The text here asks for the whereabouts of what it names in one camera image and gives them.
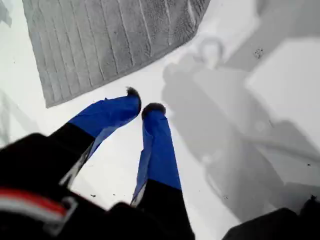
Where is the grey striped towel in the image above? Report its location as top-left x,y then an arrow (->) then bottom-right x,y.
21,0 -> 212,109

